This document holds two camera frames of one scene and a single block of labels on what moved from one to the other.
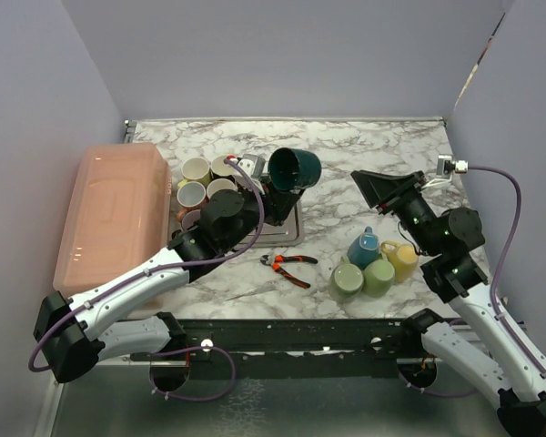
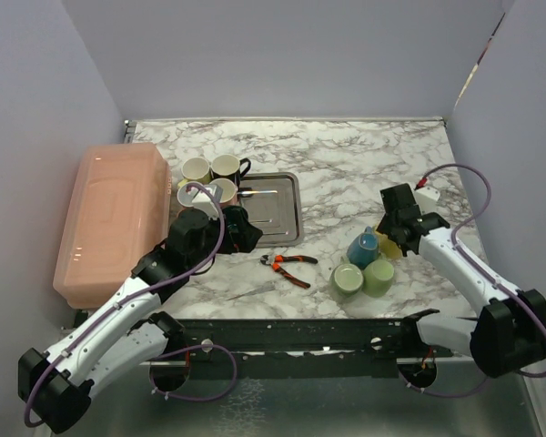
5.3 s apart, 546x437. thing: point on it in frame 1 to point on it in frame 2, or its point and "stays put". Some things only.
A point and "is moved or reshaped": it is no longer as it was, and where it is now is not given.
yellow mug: [404, 258] is moved or reshaped
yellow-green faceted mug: [196, 169] stays put
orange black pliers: [276, 260] stays put
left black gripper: [278, 204] to [245, 238]
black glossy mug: [219, 167] stays put
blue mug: [365, 249] stays put
